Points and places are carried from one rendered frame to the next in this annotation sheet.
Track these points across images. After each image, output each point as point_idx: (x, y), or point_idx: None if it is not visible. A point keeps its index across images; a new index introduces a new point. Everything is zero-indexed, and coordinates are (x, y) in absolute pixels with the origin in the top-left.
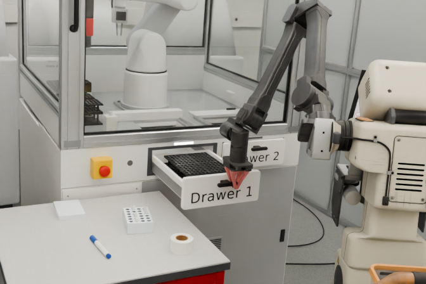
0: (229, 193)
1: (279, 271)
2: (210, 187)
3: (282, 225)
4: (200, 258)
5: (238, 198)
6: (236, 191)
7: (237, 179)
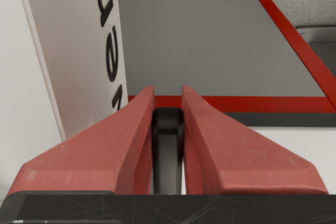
0: (112, 75)
1: None
2: None
3: None
4: (332, 182)
5: None
6: (104, 23)
7: (148, 129)
